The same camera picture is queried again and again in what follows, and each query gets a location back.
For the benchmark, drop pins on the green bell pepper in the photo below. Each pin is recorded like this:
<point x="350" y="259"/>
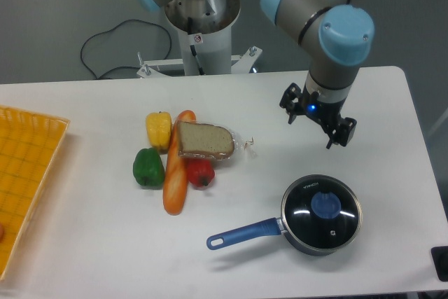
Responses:
<point x="148" y="169"/>

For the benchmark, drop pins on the glass lid blue knob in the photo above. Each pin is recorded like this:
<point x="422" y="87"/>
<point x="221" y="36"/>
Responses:
<point x="322" y="212"/>

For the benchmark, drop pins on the bagged bread slice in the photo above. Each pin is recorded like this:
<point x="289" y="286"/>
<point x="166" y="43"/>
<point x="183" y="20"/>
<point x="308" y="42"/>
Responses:
<point x="211" y="142"/>

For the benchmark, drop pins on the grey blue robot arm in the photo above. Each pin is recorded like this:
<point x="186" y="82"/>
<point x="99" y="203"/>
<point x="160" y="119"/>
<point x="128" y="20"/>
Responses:
<point x="336" y="35"/>

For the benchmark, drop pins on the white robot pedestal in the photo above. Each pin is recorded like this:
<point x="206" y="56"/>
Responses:
<point x="204" y="29"/>

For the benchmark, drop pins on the black device at table edge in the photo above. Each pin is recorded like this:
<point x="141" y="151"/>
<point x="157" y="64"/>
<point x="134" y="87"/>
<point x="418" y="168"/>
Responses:
<point x="440" y="260"/>

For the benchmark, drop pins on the orange baguette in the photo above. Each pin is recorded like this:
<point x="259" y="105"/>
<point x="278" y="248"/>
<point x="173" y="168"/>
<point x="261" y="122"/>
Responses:
<point x="176" y="181"/>

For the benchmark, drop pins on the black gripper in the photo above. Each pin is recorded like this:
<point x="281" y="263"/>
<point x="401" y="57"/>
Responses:
<point x="295" y="102"/>

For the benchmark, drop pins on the yellow bell pepper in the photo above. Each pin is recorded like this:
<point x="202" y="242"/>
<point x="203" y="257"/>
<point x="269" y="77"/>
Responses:
<point x="159" y="130"/>

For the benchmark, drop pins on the yellow plastic basket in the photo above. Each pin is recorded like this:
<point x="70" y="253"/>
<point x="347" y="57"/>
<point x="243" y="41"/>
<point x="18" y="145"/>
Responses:
<point x="29" y="144"/>

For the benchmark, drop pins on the red bell pepper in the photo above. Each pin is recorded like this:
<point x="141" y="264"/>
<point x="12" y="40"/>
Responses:
<point x="200" y="172"/>

